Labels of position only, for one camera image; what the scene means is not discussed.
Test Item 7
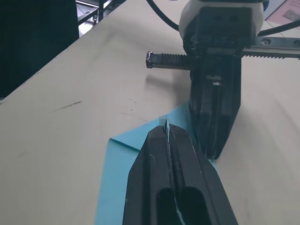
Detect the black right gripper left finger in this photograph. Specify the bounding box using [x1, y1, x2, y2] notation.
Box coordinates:
[121, 126, 177, 225]

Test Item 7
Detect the metal frame rack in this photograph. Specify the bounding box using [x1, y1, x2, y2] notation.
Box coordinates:
[75, 0, 128, 39]

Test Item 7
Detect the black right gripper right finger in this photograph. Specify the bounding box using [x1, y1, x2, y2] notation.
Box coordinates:
[168, 124, 240, 225]

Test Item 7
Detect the pink printed sheet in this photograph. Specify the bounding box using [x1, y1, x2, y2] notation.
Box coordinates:
[264, 0, 300, 27]

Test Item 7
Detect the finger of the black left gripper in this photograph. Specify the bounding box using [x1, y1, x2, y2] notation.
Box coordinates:
[211, 57, 242, 160]
[189, 60, 214, 158]

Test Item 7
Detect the light blue paper sheet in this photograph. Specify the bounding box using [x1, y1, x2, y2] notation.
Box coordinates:
[94, 101, 219, 225]

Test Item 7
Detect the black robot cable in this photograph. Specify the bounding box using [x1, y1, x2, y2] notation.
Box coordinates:
[256, 20, 300, 37]
[146, 0, 181, 30]

